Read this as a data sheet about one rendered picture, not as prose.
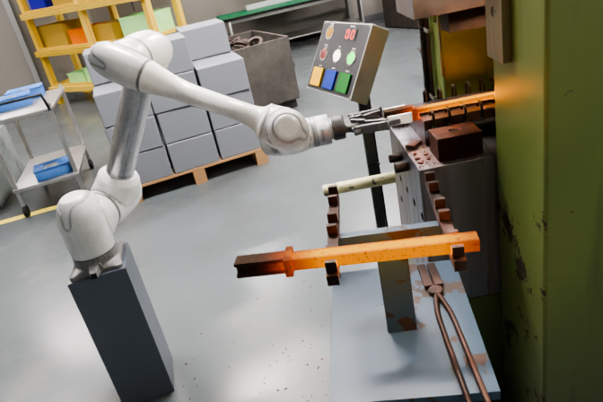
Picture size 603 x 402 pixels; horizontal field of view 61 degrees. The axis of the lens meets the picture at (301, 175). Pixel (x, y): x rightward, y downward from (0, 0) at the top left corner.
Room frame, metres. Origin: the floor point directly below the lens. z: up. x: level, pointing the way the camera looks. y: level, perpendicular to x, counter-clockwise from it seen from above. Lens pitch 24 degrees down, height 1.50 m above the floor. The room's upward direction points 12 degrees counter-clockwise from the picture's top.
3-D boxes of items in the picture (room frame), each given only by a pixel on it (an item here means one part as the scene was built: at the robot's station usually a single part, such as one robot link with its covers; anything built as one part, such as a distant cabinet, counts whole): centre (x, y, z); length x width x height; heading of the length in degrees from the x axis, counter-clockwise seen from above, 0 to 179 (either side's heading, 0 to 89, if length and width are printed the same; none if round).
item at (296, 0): (8.57, -0.39, 0.40); 2.34 x 0.88 x 0.81; 101
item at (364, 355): (0.85, -0.14, 0.74); 0.40 x 0.30 x 0.02; 171
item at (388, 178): (1.79, -0.29, 0.62); 0.44 x 0.05 x 0.05; 88
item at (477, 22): (1.41, -0.62, 1.24); 0.30 x 0.07 x 0.06; 88
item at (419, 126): (1.44, -0.58, 0.96); 0.42 x 0.20 x 0.09; 88
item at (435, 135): (1.26, -0.42, 0.95); 0.12 x 0.09 x 0.07; 88
